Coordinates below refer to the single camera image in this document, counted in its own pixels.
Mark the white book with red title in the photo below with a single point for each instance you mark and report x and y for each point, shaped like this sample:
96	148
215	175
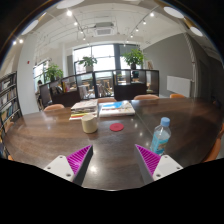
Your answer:
85	104

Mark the ceiling spot lights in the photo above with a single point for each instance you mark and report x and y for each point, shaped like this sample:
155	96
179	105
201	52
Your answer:
69	13

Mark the clear blue-capped water bottle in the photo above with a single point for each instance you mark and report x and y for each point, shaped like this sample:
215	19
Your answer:
160	140

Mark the tall dark bookshelf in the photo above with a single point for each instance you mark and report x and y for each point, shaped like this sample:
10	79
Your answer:
8	96

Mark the potted green plant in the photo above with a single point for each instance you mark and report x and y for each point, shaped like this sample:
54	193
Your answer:
53	71
133	57
88	62

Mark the orange chairs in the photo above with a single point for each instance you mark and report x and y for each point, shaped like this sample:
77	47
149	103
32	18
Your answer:
53	107

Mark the yellow-edged book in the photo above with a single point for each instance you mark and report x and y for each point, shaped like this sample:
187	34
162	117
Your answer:
78	115

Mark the white wall radiator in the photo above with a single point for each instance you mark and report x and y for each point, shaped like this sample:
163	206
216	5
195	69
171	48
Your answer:
179	85

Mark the dark grey book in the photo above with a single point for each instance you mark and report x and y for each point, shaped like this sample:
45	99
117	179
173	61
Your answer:
85	111

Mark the thick white blue-cover book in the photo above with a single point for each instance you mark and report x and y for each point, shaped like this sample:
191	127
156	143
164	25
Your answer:
116	109

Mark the cream ceramic cup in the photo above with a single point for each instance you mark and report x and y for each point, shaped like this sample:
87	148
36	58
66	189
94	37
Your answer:
89	125

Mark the ceiling air conditioner unit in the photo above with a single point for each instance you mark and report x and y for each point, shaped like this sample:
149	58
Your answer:
104	30

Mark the flat round red coaster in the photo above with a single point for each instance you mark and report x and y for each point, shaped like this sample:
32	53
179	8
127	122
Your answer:
116	127

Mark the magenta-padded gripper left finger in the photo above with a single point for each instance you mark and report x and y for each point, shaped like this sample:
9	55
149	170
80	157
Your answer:
60	166

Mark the round white ceiling lamps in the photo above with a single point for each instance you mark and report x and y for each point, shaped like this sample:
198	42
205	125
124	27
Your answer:
173	12

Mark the dark cubby shelf unit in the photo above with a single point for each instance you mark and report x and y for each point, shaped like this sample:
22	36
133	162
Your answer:
130	91

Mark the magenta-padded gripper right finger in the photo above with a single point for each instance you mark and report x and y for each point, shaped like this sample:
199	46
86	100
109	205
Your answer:
165	166

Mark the white red-edged book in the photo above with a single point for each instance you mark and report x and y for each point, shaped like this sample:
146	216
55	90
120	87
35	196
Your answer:
75	118

